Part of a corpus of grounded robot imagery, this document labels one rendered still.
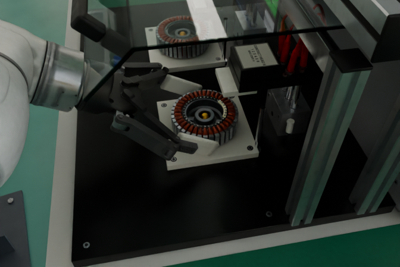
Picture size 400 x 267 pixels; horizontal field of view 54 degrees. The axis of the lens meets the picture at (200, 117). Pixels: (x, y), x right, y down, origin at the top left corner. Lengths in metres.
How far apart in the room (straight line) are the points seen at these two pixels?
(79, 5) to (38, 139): 1.41
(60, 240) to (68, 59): 0.26
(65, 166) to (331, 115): 0.45
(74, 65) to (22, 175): 1.20
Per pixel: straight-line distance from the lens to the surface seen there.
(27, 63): 0.52
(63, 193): 0.67
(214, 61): 0.81
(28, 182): 1.70
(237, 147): 0.65
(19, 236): 1.56
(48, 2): 2.76
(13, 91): 0.44
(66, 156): 0.72
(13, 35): 0.54
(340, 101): 0.41
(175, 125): 0.64
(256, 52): 0.61
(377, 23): 0.36
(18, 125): 0.41
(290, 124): 0.66
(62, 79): 0.55
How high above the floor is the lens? 1.28
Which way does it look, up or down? 46 degrees down
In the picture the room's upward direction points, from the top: straight up
